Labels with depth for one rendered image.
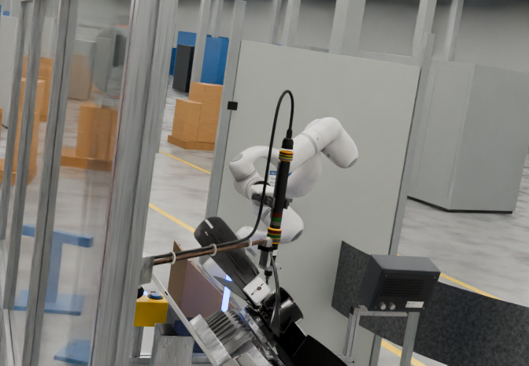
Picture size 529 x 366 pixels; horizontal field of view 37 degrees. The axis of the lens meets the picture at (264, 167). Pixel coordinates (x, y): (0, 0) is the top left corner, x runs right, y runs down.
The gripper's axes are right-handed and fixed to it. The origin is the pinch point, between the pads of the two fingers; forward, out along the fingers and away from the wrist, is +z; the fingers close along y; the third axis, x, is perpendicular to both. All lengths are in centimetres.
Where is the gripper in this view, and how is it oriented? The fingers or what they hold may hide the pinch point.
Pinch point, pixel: (278, 202)
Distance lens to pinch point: 237.4
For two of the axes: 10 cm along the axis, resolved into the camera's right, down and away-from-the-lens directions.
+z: 3.4, 1.8, -9.2
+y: -9.3, -0.8, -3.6
